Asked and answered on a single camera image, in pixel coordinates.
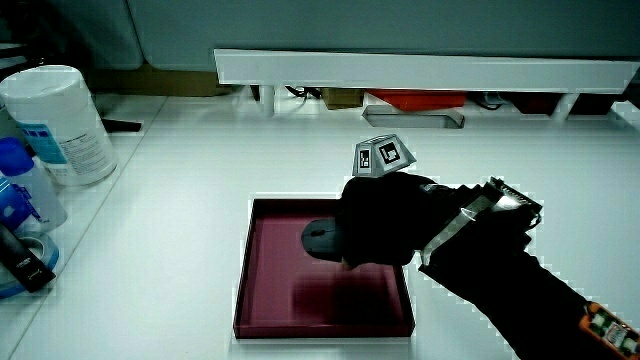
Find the flat black object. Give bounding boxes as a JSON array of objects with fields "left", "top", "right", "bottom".
[{"left": 101, "top": 118, "right": 144, "bottom": 134}]

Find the small cardboard box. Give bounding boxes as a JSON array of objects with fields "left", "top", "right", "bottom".
[{"left": 320, "top": 88, "right": 365, "bottom": 111}]

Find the white desk shelf riser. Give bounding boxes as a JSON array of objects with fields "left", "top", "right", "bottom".
[{"left": 213, "top": 47, "right": 640, "bottom": 124}]

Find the dark red square plate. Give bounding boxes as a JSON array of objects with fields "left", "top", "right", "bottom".
[{"left": 232, "top": 197, "right": 416, "bottom": 340}]

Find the black rectangular box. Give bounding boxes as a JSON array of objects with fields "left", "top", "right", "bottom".
[{"left": 0, "top": 221, "right": 57, "bottom": 294}]

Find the white wipes canister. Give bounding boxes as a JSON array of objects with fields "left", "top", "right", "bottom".
[{"left": 0, "top": 64, "right": 119, "bottom": 188}]

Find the orange forearm tracker device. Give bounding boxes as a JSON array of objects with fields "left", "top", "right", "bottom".
[{"left": 578, "top": 301, "right": 640, "bottom": 360}]

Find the person's right hand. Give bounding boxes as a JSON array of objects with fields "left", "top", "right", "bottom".
[{"left": 335, "top": 133, "right": 485, "bottom": 269}]

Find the large brown cardboard box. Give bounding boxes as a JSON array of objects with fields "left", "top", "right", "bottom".
[{"left": 85, "top": 63, "right": 232, "bottom": 98}]

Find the blue tape roll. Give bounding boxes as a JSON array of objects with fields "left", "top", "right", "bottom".
[{"left": 0, "top": 231, "right": 61, "bottom": 300}]

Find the grey metal tray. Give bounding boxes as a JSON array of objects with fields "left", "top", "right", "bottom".
[{"left": 361, "top": 104, "right": 466, "bottom": 131}]

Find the black cable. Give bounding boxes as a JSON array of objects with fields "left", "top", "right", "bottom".
[{"left": 284, "top": 85, "right": 323, "bottom": 101}]

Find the blue capped plastic bottle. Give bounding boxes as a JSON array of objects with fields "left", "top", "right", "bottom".
[{"left": 0, "top": 136, "right": 69, "bottom": 237}]

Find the red box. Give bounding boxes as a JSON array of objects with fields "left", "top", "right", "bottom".
[{"left": 366, "top": 89, "right": 468, "bottom": 113}]

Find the black computer mouse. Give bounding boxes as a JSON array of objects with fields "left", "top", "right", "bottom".
[{"left": 300, "top": 217, "right": 346, "bottom": 263}]

